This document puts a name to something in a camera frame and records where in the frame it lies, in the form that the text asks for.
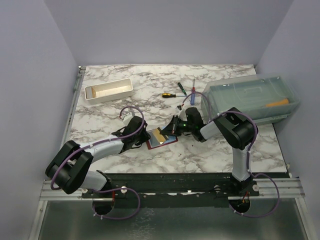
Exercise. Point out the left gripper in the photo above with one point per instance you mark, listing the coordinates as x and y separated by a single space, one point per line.
145 138

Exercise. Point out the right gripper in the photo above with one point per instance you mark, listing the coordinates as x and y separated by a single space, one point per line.
171 128

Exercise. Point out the gold credit card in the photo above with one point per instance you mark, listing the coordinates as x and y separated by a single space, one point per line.
160 138

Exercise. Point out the red card holder wallet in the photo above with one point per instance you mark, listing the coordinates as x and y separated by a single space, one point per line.
153 144

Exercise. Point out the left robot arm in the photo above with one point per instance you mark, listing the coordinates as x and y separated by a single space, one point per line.
69 169

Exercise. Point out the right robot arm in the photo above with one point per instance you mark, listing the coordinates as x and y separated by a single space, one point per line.
237 128

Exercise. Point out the stack of cards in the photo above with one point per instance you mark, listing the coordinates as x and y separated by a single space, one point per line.
93 93

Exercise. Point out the yellow black screwdriver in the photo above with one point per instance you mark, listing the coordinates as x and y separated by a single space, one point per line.
168 95

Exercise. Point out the white rectangular tray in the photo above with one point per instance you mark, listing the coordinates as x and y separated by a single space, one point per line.
109 91

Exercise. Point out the blue red screwdriver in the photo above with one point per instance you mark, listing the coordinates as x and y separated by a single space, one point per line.
192 96

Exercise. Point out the green black screwdriver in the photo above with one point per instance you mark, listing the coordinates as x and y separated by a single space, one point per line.
182 88

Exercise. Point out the clear plastic storage box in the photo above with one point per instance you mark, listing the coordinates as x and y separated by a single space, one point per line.
250 94

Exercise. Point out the orange item in box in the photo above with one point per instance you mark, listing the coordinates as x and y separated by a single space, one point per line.
284 101

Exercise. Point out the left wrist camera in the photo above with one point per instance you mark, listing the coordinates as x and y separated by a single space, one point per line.
126 120

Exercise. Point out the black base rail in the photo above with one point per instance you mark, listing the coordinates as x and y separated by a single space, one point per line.
183 190

